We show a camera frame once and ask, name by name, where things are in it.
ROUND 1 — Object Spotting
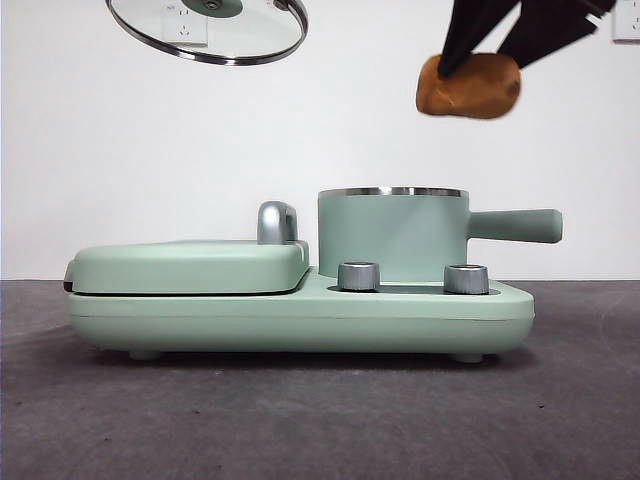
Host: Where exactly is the green pot with side handle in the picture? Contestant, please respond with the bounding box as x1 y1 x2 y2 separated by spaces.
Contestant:
317 185 565 282

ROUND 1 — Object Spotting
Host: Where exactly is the glass lid with green knob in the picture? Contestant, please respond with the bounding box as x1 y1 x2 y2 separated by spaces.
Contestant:
104 0 310 67

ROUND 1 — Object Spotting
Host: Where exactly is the chrome griddle cover handle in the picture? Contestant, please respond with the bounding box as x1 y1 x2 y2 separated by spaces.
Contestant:
256 200 301 246

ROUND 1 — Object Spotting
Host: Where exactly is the green griddle cover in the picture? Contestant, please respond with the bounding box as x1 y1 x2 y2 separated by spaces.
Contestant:
64 238 312 296

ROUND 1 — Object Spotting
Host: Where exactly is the brown potato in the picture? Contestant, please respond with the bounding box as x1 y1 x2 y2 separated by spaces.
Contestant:
414 49 524 120

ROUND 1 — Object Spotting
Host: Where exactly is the green breakfast machine base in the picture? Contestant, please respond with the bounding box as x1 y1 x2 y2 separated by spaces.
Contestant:
66 267 536 362

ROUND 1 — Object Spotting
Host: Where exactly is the silver control knob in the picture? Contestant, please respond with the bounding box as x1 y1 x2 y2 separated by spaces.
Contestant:
337 260 382 292
443 263 491 295

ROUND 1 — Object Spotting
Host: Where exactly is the white wall socket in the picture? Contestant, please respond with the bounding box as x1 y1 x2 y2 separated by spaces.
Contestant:
162 0 209 49
612 0 640 44

